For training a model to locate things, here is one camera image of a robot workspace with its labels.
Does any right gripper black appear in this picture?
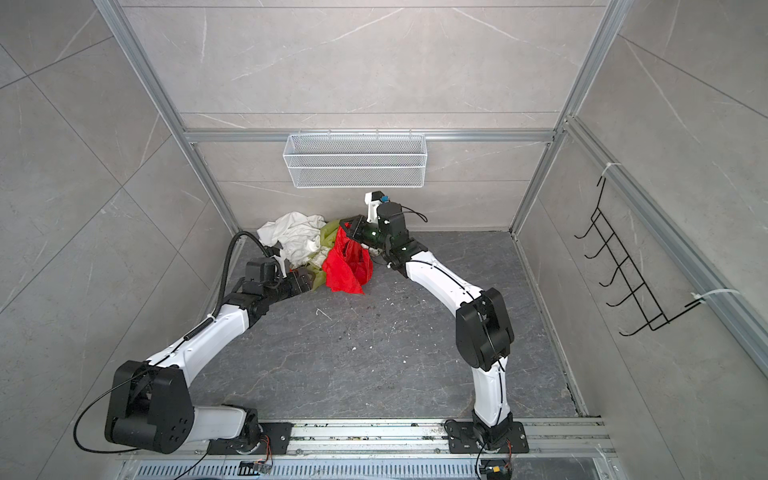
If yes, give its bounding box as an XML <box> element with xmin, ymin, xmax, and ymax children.
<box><xmin>340</xmin><ymin>215</ymin><xmax>394</xmax><ymax>254</ymax></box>

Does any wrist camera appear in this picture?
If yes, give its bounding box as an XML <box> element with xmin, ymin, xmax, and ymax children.
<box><xmin>244</xmin><ymin>247</ymin><xmax>284</xmax><ymax>285</ymax></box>
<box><xmin>365</xmin><ymin>191</ymin><xmax>406</xmax><ymax>228</ymax></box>

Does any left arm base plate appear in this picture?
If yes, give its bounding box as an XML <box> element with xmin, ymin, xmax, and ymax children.
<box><xmin>206</xmin><ymin>422</ymin><xmax>294</xmax><ymax>457</ymax></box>

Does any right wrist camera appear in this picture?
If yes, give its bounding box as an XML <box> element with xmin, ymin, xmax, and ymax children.
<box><xmin>365</xmin><ymin>191</ymin><xmax>406</xmax><ymax>228</ymax></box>

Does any aluminium frame profile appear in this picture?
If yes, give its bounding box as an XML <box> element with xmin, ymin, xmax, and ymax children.
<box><xmin>96</xmin><ymin>1</ymin><xmax>767</xmax><ymax>371</ymax></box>

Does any red cloth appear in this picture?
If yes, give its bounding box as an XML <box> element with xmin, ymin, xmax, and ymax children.
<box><xmin>322</xmin><ymin>227</ymin><xmax>374</xmax><ymax>295</ymax></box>

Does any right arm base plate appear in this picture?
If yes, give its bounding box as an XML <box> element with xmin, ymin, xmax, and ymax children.
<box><xmin>443</xmin><ymin>419</ymin><xmax>530</xmax><ymax>454</ymax></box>

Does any green patterned cloth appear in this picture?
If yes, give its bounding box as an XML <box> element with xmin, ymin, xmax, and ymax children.
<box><xmin>304</xmin><ymin>219</ymin><xmax>340</xmax><ymax>291</ymax></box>

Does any white wire mesh basket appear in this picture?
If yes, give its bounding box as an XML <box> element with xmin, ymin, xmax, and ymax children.
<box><xmin>283</xmin><ymin>133</ymin><xmax>428</xmax><ymax>189</ymax></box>

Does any aluminium mounting rail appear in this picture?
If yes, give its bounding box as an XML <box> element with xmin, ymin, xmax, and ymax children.
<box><xmin>116</xmin><ymin>418</ymin><xmax>619</xmax><ymax>462</ymax></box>

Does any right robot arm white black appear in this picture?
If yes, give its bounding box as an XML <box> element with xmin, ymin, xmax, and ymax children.
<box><xmin>340</xmin><ymin>215</ymin><xmax>514</xmax><ymax>450</ymax></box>

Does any black wire hook rack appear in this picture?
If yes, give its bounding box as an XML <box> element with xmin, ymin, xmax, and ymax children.
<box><xmin>574</xmin><ymin>177</ymin><xmax>705</xmax><ymax>338</ymax></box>

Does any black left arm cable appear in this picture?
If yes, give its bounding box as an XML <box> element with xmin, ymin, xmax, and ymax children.
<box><xmin>212</xmin><ymin>230</ymin><xmax>271</xmax><ymax>319</ymax></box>

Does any white cloth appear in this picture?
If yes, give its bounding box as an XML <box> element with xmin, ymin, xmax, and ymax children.
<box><xmin>257</xmin><ymin>212</ymin><xmax>326</xmax><ymax>267</ymax></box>

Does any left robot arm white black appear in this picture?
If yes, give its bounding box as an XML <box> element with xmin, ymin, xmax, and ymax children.
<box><xmin>104</xmin><ymin>263</ymin><xmax>314</xmax><ymax>454</ymax></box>

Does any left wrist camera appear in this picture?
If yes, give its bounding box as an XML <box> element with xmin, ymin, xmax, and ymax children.
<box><xmin>244</xmin><ymin>247</ymin><xmax>284</xmax><ymax>285</ymax></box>

